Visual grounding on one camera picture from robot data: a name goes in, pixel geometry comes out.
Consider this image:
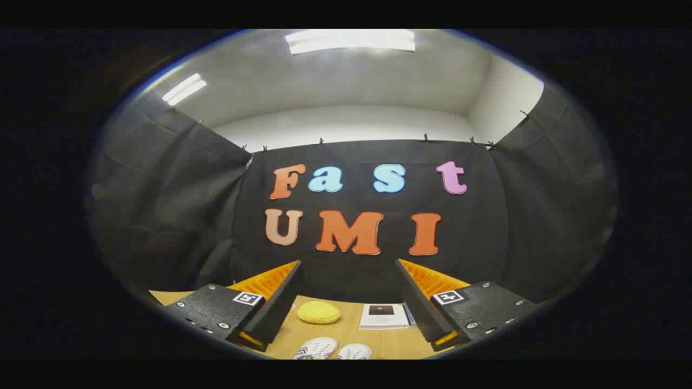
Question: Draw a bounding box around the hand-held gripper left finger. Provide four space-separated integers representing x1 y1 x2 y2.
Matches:
162 260 303 353

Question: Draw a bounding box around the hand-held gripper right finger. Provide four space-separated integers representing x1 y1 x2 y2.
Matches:
395 258 538 352

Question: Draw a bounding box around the white shoe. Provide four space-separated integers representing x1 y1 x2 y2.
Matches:
292 337 338 360
336 343 373 360

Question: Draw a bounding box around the white cover book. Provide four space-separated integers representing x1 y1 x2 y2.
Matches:
359 303 414 330

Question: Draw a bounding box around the yellow plush ball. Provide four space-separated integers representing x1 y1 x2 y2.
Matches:
297 301 342 325

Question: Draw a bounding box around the black backdrop cloth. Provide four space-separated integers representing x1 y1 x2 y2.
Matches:
86 81 617 306

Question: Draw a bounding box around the wide ceiling light panel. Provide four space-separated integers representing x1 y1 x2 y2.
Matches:
285 30 416 55

